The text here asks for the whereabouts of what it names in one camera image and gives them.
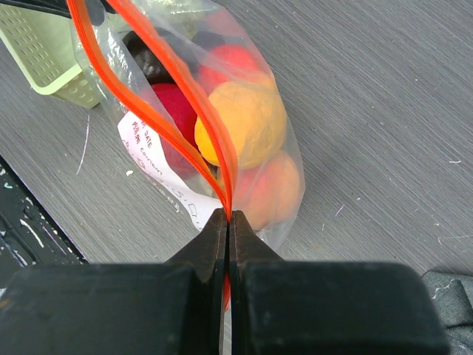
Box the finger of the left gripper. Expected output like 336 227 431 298
1 0 117 22

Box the green plastic basket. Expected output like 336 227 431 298
1 4 100 109

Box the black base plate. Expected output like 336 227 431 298
0 159 87 291

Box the clear orange zip bag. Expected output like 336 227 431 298
67 1 305 248

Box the grey folded cloth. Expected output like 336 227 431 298
422 271 472 355

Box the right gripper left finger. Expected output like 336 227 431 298
1 209 228 354

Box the yellow orange toy fruit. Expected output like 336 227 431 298
208 75 287 169

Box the red toy apple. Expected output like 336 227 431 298
152 83 198 180

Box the dark purple toy plum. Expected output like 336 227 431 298
122 29 200 85

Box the orange toy peach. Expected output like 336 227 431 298
234 151 302 230

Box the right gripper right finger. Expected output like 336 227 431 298
227 211 449 354

